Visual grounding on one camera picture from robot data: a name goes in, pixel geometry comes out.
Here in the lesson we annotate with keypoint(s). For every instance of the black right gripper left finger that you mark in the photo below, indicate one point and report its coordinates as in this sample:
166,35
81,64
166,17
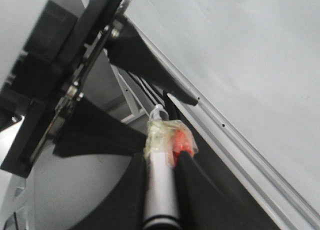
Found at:
123,208

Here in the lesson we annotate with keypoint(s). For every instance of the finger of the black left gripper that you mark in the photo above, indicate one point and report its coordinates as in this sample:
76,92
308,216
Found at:
129,52
91,131

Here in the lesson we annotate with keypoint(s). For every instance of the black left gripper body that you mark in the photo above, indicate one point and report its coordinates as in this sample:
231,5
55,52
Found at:
47,78

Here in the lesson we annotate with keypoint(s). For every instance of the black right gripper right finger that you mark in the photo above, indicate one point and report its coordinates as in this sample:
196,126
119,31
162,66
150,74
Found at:
204,207

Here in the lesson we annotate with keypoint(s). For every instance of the white marker with red magnet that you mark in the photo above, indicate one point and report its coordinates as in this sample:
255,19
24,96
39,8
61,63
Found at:
166,139

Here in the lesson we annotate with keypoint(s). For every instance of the white metal stand crossbeam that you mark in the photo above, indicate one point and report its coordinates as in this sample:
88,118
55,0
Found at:
123,95

